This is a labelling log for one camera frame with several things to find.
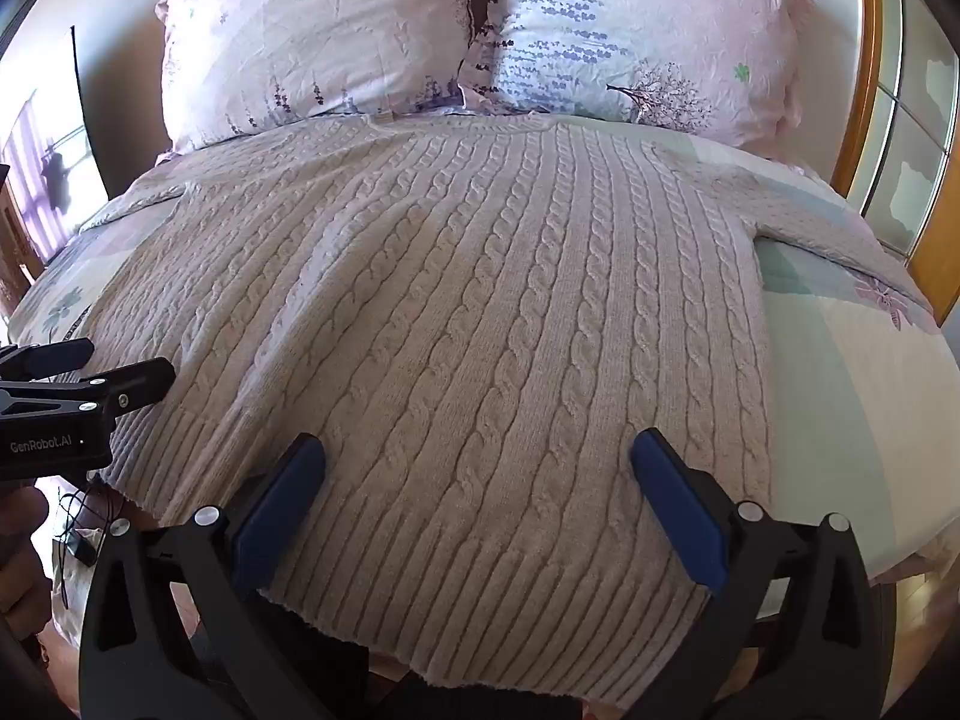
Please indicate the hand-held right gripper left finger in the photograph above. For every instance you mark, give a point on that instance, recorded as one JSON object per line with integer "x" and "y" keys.
{"x": 274, "y": 510}

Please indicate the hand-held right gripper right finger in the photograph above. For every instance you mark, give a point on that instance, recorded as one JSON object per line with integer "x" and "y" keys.
{"x": 679, "y": 514}

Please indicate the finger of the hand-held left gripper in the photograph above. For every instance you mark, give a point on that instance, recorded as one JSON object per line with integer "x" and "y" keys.
{"x": 52, "y": 357}
{"x": 124, "y": 384}

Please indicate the person's left hand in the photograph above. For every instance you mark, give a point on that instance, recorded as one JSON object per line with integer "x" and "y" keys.
{"x": 19, "y": 555}

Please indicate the purple curtain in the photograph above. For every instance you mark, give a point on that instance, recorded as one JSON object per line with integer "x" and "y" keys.
{"x": 45, "y": 180}

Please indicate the pastel floral bed sheet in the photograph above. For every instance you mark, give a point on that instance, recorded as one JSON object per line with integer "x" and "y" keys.
{"x": 847, "y": 390}

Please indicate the pink floral pillow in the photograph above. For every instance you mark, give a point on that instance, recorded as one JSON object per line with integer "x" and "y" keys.
{"x": 645, "y": 37}
{"x": 315, "y": 45}

